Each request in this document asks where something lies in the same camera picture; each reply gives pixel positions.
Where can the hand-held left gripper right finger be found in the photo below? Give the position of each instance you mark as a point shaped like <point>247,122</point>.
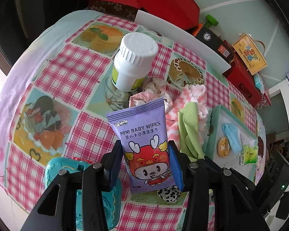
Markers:
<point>177,168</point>

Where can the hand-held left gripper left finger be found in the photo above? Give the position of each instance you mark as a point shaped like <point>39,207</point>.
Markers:
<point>115,166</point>

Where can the leopard print scrunchie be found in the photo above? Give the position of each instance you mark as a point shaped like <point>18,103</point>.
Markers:
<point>169,195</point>

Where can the green tissue packet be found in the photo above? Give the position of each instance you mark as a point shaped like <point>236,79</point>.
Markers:
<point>249,155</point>

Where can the purple baby wipes packet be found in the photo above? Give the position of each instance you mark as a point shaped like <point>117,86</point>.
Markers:
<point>144,137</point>

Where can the light green cloth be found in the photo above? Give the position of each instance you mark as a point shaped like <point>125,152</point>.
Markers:
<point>189,125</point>

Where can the teal shallow box tray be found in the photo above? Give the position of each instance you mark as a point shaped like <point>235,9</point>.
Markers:
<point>212,134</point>

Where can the blue face mask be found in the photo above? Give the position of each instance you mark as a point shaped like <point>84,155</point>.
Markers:
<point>232,137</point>

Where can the pink white fluffy cloth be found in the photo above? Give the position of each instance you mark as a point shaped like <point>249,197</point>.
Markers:
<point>195,96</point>

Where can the pink floral scrunchie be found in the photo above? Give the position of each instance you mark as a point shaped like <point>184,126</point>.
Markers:
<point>156,89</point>

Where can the teal plastic embossed case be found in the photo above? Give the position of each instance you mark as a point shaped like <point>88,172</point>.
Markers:
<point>110,209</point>

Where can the red patterned box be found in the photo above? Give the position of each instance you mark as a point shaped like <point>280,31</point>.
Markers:
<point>266,97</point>

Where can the blue packet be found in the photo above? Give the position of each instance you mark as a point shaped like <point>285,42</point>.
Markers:
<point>259,83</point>

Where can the red cardboard crate box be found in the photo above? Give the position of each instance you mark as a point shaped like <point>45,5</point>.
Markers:
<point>243,84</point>

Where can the white pill bottle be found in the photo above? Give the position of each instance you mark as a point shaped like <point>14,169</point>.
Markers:
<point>132,60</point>

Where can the white chair back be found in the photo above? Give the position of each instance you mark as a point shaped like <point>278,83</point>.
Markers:
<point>183,36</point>

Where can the black orange box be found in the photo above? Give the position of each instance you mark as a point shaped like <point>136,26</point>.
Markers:
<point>212,39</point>

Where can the green knob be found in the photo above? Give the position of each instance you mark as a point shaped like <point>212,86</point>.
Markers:
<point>211,21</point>

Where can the plain red gift box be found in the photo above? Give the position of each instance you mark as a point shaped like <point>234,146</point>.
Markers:
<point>171,2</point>

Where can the tall black suitcase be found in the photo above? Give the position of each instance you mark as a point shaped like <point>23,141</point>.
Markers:
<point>26,9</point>

